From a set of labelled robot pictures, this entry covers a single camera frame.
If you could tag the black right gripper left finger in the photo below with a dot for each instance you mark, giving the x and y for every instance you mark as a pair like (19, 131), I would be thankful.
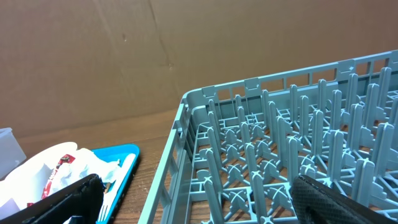
(80, 201)

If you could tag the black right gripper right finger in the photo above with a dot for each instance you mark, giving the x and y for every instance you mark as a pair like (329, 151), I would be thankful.
(315, 203)

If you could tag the red snack wrapper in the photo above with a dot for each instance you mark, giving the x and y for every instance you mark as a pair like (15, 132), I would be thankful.
(66, 159)

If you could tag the pink small bowl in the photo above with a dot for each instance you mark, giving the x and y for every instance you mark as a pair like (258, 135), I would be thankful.
(25, 184)

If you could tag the grey dishwasher rack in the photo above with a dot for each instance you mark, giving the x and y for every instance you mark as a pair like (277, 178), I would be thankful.
(235, 149)

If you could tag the white plastic fork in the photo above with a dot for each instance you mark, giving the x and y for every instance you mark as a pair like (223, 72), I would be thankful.
(110, 196)

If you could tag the crumpled white napkin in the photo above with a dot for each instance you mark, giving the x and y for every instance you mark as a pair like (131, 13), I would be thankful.
(85, 163)

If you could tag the teal serving tray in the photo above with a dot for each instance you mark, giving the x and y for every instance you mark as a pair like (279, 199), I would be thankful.
(119, 153)

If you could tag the clear plastic bin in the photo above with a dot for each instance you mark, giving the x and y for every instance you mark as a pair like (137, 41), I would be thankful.
(11, 152)

